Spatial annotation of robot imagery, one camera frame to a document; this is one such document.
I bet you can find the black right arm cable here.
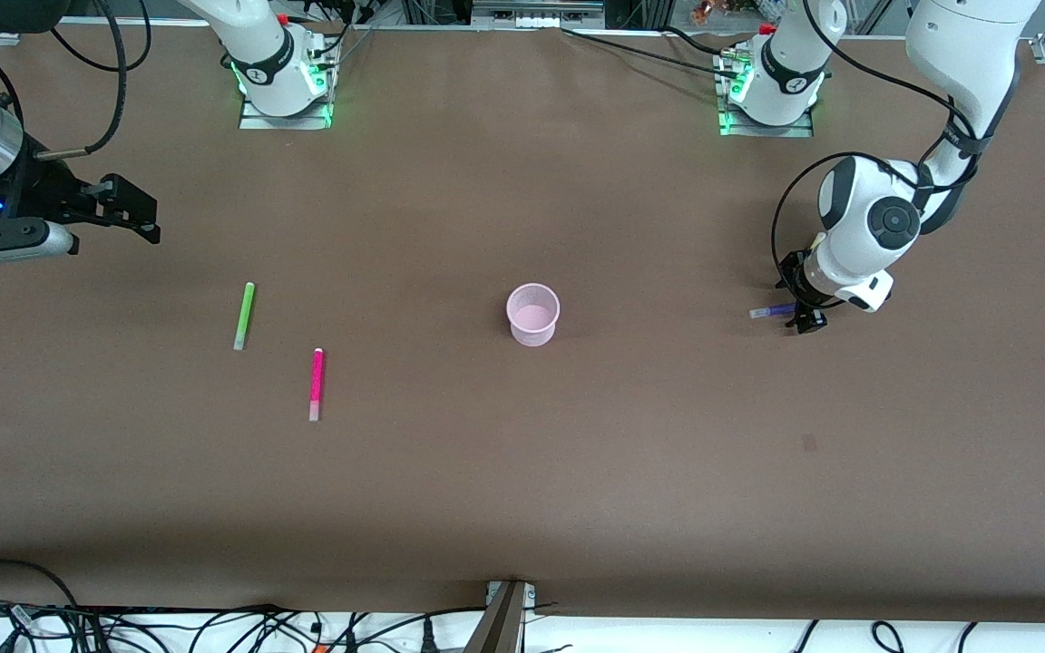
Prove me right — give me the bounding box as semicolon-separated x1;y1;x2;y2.
33;0;153;162

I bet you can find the green highlighter pen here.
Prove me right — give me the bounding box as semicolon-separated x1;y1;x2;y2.
232;282;256;352

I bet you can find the long black base cable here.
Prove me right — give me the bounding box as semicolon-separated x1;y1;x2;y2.
562;27;750;73

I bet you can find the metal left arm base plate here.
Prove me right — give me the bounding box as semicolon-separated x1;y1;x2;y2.
720;109;814;138

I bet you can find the metal table clamp bracket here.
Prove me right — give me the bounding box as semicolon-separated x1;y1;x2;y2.
464;580;537;653

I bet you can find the pink plastic cup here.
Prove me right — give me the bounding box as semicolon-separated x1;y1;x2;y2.
506;283;562;348

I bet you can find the grey socket strip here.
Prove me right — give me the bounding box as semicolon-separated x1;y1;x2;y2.
471;0;605;28

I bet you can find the black looped floor cable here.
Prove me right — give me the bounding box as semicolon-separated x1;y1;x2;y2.
0;559;81;636

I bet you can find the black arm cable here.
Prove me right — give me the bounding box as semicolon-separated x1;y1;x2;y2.
33;0;153;162
771;0;1000;296

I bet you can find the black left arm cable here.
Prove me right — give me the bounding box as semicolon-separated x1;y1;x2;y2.
771;0;1000;296

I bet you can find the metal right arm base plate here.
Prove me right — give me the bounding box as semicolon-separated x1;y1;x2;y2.
239;91;335;131

